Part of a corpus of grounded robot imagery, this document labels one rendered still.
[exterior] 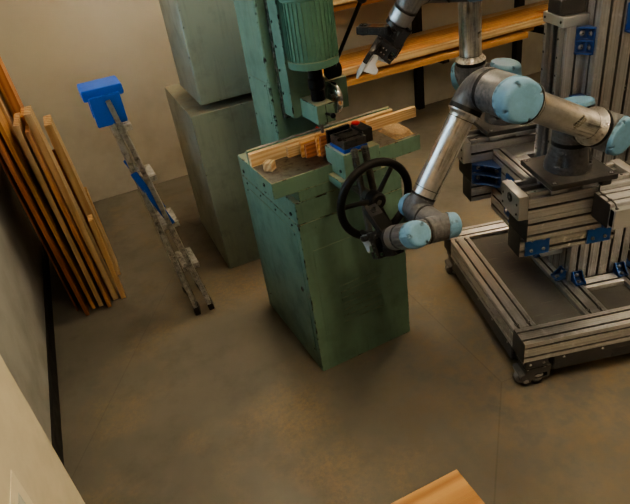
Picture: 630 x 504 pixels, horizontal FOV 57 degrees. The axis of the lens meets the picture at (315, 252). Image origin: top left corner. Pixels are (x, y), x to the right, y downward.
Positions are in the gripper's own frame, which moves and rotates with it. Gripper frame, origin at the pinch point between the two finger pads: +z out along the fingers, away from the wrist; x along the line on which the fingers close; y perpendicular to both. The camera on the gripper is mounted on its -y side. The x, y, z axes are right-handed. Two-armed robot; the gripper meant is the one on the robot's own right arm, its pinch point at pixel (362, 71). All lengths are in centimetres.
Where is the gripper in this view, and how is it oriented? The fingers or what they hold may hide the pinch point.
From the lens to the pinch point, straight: 203.8
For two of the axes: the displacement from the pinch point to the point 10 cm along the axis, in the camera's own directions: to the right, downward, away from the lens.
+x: 3.9, -5.4, 7.5
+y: 8.2, 5.7, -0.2
